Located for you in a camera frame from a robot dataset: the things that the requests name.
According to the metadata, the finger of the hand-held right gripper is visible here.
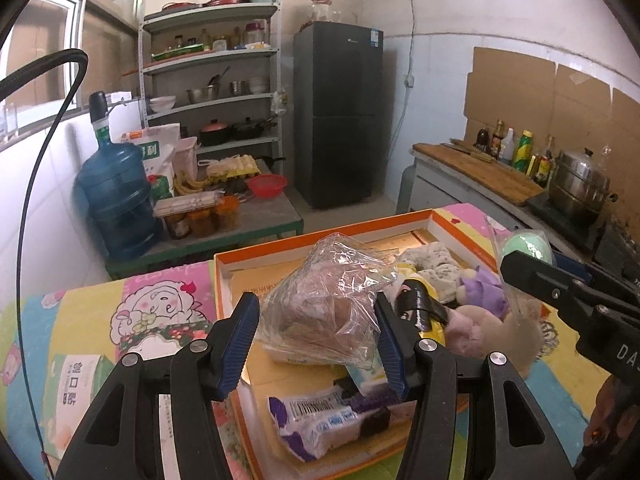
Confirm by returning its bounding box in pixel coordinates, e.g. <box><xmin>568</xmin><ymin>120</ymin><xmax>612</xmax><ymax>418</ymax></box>
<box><xmin>552</xmin><ymin>254</ymin><xmax>640</xmax><ymax>306</ymax></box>
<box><xmin>500</xmin><ymin>250</ymin><xmax>608</xmax><ymax>331</ymax></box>

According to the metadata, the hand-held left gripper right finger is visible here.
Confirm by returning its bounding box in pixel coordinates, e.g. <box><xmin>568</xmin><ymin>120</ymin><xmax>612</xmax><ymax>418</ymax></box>
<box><xmin>374</xmin><ymin>291</ymin><xmax>578</xmax><ymax>480</ymax></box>

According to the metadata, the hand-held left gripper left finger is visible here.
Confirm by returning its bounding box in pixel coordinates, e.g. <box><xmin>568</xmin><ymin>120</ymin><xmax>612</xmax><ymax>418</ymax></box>
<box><xmin>55</xmin><ymin>291</ymin><xmax>261</xmax><ymax>480</ymax></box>

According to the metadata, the green sponge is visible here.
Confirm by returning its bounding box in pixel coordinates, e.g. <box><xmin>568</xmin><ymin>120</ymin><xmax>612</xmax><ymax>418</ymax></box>
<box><xmin>484</xmin><ymin>215</ymin><xmax>558</xmax><ymax>321</ymax></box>

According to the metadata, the yellow and black soft pack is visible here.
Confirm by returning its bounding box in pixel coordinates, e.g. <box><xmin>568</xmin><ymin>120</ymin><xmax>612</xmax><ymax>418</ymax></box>
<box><xmin>392</xmin><ymin>276</ymin><xmax>451</xmax><ymax>346</ymax></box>

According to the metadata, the orange cardboard box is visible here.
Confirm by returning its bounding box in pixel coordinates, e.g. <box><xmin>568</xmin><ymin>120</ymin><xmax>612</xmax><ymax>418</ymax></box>
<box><xmin>214</xmin><ymin>208</ymin><xmax>506</xmax><ymax>480</ymax></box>

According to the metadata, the plush bear with purple bow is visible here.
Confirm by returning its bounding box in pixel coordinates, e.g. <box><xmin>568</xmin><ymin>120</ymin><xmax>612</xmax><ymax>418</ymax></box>
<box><xmin>452</xmin><ymin>266</ymin><xmax>506</xmax><ymax>321</ymax></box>

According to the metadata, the plush bear with pink bow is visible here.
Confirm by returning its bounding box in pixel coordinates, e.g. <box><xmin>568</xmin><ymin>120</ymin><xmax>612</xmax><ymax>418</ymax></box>
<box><xmin>442</xmin><ymin>302</ymin><xmax>546</xmax><ymax>378</ymax></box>

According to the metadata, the bread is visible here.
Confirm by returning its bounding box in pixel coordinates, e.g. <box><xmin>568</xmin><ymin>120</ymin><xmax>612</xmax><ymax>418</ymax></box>
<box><xmin>252</xmin><ymin>232</ymin><xmax>401</xmax><ymax>367</ymax></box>

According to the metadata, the white floral scrunchie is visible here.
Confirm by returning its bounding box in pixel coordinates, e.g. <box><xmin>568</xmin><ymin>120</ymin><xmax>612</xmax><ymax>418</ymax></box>
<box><xmin>395</xmin><ymin>241</ymin><xmax>463</xmax><ymax>306</ymax></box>

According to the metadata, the white purple plastic packet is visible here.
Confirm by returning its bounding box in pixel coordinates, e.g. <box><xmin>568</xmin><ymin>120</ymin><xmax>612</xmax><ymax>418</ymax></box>
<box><xmin>268</xmin><ymin>377</ymin><xmax>401</xmax><ymax>462</ymax></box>

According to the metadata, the person's right hand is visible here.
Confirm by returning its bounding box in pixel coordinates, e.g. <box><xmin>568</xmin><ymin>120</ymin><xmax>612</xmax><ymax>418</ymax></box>
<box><xmin>585</xmin><ymin>372</ymin><xmax>633</xmax><ymax>453</ymax></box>

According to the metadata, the black induction cooker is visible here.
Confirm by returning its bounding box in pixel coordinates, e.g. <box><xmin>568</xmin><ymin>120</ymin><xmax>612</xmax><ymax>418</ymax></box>
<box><xmin>525</xmin><ymin>194</ymin><xmax>601</xmax><ymax>251</ymax></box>

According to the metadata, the colourful cartoon printed blanket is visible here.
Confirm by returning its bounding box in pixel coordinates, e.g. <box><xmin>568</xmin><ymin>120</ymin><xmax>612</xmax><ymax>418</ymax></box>
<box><xmin>0</xmin><ymin>202</ymin><xmax>608</xmax><ymax>480</ymax></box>

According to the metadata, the steel steamer pot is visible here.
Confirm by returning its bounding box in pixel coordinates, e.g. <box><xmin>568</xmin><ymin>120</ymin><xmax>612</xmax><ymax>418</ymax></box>
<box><xmin>548</xmin><ymin>147</ymin><xmax>613</xmax><ymax>226</ymax></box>

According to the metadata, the brown bottle with red label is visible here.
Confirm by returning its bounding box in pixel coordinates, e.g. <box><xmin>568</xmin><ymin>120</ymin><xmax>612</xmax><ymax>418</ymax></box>
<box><xmin>532</xmin><ymin>135</ymin><xmax>556</xmax><ymax>186</ymax></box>

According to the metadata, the jar of orange sauce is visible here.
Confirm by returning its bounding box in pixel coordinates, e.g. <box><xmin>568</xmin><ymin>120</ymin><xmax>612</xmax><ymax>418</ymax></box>
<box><xmin>187</xmin><ymin>209</ymin><xmax>218</xmax><ymax>238</ymax></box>
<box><xmin>216</xmin><ymin>197</ymin><xmax>241</xmax><ymax>231</ymax></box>
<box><xmin>164</xmin><ymin>212</ymin><xmax>193</xmax><ymax>240</ymax></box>

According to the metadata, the low green table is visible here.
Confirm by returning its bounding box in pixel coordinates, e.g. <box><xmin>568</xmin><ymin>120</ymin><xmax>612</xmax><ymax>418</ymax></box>
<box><xmin>105</xmin><ymin>187</ymin><xmax>305</xmax><ymax>281</ymax></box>

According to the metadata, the wooden cutting board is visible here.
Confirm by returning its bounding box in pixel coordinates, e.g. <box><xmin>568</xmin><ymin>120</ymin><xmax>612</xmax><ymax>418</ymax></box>
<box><xmin>412</xmin><ymin>142</ymin><xmax>546</xmax><ymax>207</ymax></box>

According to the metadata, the yellow green bottle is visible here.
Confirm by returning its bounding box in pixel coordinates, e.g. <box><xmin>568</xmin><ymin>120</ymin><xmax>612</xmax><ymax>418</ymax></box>
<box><xmin>513</xmin><ymin>130</ymin><xmax>535</xmax><ymax>175</ymax></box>

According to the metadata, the white plastic bottle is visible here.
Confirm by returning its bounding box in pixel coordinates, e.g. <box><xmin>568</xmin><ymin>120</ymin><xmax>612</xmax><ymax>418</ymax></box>
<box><xmin>499</xmin><ymin>127</ymin><xmax>516</xmax><ymax>165</ymax></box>

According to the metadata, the pack of dry noodles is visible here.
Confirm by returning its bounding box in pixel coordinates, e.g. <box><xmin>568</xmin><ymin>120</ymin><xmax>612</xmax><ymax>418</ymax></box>
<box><xmin>152</xmin><ymin>191</ymin><xmax>223</xmax><ymax>218</ymax></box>

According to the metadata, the red plastic basket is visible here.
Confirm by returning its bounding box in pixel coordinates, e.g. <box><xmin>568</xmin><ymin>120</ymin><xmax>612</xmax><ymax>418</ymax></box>
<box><xmin>247</xmin><ymin>174</ymin><xmax>288</xmax><ymax>201</ymax></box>

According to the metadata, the bunch of bananas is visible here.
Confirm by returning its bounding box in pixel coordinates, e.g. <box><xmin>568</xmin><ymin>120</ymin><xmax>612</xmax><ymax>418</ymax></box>
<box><xmin>174</xmin><ymin>170</ymin><xmax>213</xmax><ymax>197</ymax></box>

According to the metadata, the white green tissue box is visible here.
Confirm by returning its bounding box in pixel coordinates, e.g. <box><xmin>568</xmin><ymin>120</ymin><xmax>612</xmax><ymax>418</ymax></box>
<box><xmin>42</xmin><ymin>352</ymin><xmax>131</xmax><ymax>461</ymax></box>

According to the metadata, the egg tray in bag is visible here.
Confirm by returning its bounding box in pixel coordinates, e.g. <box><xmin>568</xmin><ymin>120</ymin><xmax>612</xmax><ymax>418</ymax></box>
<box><xmin>206</xmin><ymin>156</ymin><xmax>262</xmax><ymax>181</ymax></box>

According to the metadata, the blue water jug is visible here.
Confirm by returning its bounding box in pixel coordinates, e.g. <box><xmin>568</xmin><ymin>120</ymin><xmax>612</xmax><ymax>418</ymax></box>
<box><xmin>75</xmin><ymin>142</ymin><xmax>163</xmax><ymax>261</ymax></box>

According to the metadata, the white flour bag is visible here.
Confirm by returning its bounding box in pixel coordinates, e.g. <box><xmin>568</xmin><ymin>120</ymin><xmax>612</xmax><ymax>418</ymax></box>
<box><xmin>120</xmin><ymin>124</ymin><xmax>182</xmax><ymax>186</ymax></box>

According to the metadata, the black pot with red lid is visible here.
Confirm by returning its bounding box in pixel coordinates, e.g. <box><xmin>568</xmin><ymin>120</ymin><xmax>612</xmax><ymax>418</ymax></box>
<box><xmin>199</xmin><ymin>119</ymin><xmax>233</xmax><ymax>147</ymax></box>

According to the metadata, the black wok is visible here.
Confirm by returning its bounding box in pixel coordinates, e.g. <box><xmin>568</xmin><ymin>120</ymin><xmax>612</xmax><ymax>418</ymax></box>
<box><xmin>231</xmin><ymin>115</ymin><xmax>278</xmax><ymax>141</ymax></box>

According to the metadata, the dark grey refrigerator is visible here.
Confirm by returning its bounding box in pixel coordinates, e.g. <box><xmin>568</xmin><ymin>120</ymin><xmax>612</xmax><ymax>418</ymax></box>
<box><xmin>292</xmin><ymin>21</ymin><xmax>386</xmax><ymax>210</ymax></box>

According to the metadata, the steel mixing pot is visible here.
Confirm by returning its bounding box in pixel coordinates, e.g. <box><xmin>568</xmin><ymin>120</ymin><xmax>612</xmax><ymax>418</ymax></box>
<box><xmin>186</xmin><ymin>85</ymin><xmax>221</xmax><ymax>103</ymax></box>

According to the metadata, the black water jug pump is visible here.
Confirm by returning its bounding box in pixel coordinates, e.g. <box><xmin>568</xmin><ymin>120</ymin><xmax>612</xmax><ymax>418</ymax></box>
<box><xmin>89</xmin><ymin>91</ymin><xmax>126</xmax><ymax>146</ymax></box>

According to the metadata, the white metal shelf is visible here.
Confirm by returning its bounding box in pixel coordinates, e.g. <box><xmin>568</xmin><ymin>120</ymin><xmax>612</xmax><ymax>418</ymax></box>
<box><xmin>137</xmin><ymin>2</ymin><xmax>283</xmax><ymax>171</ymax></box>

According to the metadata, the cardboard wall sheet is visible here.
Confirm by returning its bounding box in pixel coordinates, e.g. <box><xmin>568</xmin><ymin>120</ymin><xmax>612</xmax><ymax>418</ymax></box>
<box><xmin>462</xmin><ymin>46</ymin><xmax>640</xmax><ymax>161</ymax></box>

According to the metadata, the black cable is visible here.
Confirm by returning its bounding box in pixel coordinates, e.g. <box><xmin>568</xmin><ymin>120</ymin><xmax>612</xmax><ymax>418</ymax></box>
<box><xmin>0</xmin><ymin>49</ymin><xmax>90</xmax><ymax>468</ymax></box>

